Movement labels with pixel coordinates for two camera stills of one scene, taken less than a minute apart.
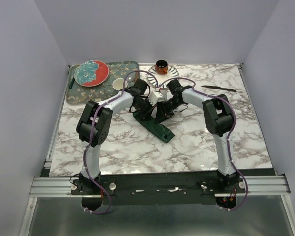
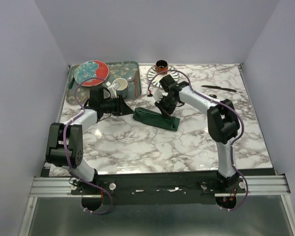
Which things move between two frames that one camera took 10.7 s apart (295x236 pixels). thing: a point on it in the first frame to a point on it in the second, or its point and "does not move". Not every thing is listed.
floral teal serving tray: x=80 y=94 does not move
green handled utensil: x=71 y=85 does not move
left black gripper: x=147 y=114 to x=121 y=107
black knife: x=219 y=87 does not move
